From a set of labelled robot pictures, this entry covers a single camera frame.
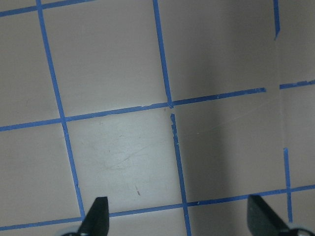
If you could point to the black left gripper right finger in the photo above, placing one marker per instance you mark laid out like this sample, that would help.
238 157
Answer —
263 221

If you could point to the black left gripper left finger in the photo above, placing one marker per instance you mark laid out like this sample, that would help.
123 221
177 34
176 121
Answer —
96 222

